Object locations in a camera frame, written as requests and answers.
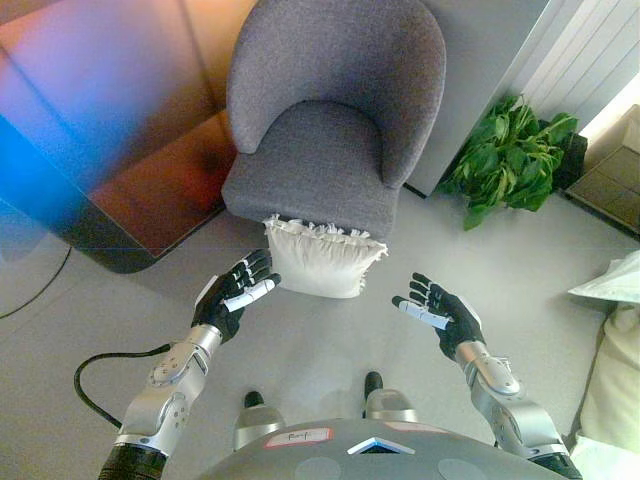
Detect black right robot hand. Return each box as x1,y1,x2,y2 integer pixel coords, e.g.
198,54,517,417
391,272,487,362

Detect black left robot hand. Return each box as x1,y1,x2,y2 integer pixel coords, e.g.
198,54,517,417
191,248,282,345

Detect white fringed pillow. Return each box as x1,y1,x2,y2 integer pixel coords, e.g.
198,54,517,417
262,213,390,300

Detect grey fabric tub sofa chair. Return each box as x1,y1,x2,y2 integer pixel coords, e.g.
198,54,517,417
221,0,448,240

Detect silver right robot leg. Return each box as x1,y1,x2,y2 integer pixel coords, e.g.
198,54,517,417
360,370,419,426

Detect silver robot leg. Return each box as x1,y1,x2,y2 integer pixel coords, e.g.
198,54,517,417
360,370,419,426
233,390,286,451

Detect silver left robot leg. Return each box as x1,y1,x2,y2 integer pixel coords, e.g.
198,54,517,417
233,390,286,451

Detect green leafy houseplant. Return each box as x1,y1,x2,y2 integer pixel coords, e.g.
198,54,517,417
435,94,580,232

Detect white plastic bag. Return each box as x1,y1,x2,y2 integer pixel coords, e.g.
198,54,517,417
568,249,640,304

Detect cream cushion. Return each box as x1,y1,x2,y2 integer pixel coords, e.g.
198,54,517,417
569,299,640,480

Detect grey robot torso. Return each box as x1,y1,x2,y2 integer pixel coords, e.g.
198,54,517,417
197,418,561,480

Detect black plant pot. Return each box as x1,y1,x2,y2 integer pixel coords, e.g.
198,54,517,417
554,132,587,191

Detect wooden cabinet with dark edge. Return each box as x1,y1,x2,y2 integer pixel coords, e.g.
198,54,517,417
0,0,261,275

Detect white ribbed panel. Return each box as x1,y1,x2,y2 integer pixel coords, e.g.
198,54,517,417
504,0,640,132

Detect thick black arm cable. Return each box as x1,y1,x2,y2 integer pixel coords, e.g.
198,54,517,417
74,343,174,430

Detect thin black floor cable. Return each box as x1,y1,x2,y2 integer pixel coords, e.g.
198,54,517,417
0,244,72,320

